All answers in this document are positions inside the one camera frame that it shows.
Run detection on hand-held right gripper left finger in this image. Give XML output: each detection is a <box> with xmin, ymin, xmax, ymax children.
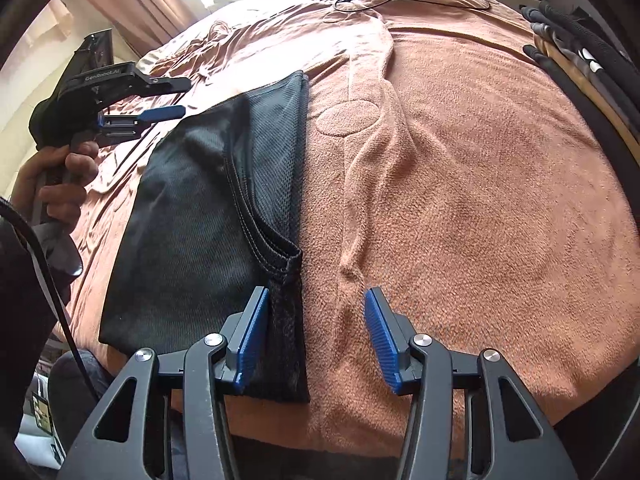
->
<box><xmin>57</xmin><ymin>286</ymin><xmax>271</xmax><ymax>480</ymax></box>

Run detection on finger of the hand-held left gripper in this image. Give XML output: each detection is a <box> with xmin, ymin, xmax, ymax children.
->
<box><xmin>132</xmin><ymin>106</ymin><xmax>187</xmax><ymax>124</ymax></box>
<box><xmin>135</xmin><ymin>76</ymin><xmax>192</xmax><ymax>96</ymax></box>

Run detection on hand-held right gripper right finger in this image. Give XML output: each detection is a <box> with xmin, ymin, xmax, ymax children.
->
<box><xmin>363</xmin><ymin>287</ymin><xmax>581</xmax><ymax>480</ymax></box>

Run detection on black shorts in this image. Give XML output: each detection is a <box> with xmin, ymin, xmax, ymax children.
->
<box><xmin>97</xmin><ymin>70</ymin><xmax>311</xmax><ymax>403</ymax></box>

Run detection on person's left forearm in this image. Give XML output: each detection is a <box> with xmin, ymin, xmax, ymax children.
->
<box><xmin>0</xmin><ymin>207</ymin><xmax>76</xmax><ymax>461</ymax></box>

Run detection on stack of folded clothes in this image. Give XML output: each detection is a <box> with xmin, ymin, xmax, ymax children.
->
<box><xmin>520</xmin><ymin>0</ymin><xmax>640</xmax><ymax>146</ymax></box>

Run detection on person's left hand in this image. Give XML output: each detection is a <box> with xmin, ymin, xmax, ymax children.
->
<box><xmin>10</xmin><ymin>140</ymin><xmax>101</xmax><ymax>235</ymax></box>

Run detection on brown blanket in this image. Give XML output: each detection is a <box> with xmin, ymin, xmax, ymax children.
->
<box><xmin>65</xmin><ymin>0</ymin><xmax>636</xmax><ymax>461</ymax></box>

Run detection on thick black gripper cable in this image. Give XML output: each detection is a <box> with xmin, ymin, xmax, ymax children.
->
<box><xmin>0</xmin><ymin>197</ymin><xmax>103</xmax><ymax>406</ymax></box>

